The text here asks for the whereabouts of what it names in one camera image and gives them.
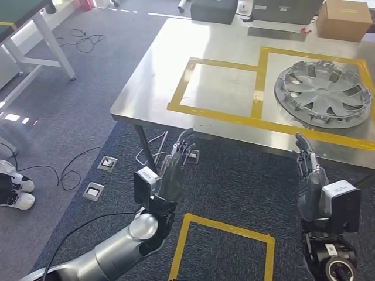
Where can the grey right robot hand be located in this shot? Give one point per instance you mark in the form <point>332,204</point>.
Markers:
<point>309,197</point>

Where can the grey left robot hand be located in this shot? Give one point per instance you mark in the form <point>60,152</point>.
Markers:
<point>172,178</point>

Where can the grey plastic wheel hubcap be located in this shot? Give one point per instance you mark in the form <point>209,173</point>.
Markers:
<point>322,93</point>

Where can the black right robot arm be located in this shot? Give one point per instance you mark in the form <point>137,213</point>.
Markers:
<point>331,256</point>

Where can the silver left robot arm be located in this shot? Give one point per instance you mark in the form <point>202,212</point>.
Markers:
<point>117,252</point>

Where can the steel workbench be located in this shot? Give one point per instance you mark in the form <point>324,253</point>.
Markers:
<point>164,77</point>

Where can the steel floor socket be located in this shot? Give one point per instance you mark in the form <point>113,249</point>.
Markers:
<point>193,156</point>
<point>93,191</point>

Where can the floor socket with plug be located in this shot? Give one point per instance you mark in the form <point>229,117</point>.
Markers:
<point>107,163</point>

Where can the small red object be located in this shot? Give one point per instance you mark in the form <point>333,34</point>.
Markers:
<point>305,30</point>

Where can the black carry case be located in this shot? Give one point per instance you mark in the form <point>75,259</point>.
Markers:
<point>214,11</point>

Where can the cardboard box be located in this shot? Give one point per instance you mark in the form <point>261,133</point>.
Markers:
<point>342,21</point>

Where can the grey laptop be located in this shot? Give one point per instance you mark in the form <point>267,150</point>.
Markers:
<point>286,11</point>

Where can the white computer mouse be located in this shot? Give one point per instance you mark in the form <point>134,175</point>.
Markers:
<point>243,6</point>

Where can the person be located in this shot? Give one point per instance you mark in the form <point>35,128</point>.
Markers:
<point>17,197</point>

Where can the white table with green top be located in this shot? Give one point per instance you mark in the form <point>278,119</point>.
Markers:
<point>17,11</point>

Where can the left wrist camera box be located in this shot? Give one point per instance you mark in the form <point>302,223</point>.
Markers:
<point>145,186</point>

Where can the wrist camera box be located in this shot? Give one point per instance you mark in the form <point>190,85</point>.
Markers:
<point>145,186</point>
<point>344,207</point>

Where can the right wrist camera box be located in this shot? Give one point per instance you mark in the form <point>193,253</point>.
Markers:
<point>344,207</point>

